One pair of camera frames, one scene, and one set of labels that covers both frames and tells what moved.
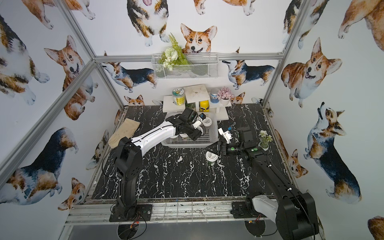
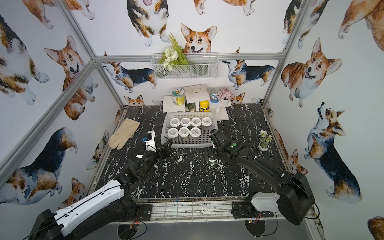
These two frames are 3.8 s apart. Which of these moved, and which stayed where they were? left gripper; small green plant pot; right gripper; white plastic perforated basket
Moved: right gripper; left gripper
Stayed: white plastic perforated basket; small green plant pot
